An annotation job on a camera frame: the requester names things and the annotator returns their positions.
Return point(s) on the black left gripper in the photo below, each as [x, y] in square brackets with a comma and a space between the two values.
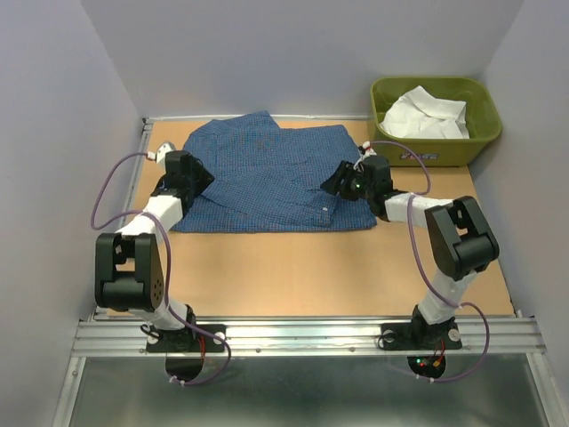
[204, 178]

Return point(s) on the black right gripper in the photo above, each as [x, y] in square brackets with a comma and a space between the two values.
[344, 170]

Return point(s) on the blue plaid long sleeve shirt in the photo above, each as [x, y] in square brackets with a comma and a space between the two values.
[267, 178]

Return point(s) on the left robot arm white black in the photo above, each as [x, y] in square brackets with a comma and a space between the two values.
[133, 263]

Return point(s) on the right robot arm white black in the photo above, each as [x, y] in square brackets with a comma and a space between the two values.
[461, 240]

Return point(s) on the white cloth in bin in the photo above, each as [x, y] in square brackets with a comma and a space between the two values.
[419, 115]

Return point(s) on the green plastic bin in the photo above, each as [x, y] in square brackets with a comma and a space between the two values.
[481, 117]

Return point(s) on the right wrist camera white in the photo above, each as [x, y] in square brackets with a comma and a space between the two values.
[366, 150]

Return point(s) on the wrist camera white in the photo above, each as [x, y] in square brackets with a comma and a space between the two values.
[159, 155]
[366, 150]

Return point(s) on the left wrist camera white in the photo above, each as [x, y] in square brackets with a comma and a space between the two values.
[159, 155]

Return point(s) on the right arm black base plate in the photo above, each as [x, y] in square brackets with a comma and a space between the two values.
[427, 344]

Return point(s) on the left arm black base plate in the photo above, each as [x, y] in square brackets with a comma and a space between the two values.
[186, 350]

